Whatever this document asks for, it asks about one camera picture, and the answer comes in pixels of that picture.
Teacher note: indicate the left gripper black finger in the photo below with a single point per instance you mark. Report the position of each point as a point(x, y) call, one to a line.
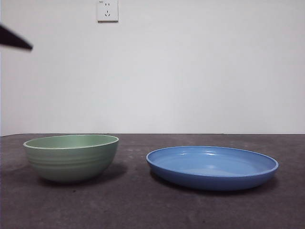
point(12, 38)

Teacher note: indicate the green ribbed bowl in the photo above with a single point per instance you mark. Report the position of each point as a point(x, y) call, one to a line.
point(71, 164)

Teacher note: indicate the blue plate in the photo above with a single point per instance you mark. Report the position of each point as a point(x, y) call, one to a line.
point(209, 177)

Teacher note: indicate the white wall socket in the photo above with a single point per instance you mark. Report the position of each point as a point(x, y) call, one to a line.
point(107, 13)

